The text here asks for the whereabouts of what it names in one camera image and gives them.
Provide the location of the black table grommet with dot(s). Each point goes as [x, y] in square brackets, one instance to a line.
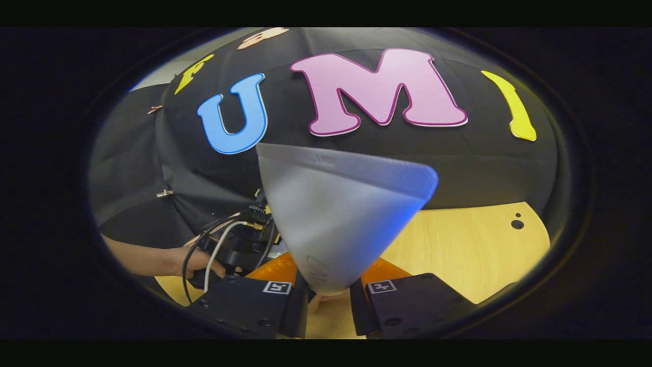
[517, 224]

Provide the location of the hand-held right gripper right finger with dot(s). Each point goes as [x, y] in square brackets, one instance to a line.
[412, 306]

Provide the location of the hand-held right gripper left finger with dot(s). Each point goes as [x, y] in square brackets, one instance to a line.
[244, 306]

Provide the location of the white cream tube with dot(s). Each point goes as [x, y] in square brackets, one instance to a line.
[336, 219]

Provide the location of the black backdrop cloth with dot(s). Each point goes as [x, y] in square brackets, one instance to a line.
[356, 163]

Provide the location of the copper cloth clip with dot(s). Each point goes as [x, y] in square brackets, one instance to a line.
[155, 109]
[164, 193]

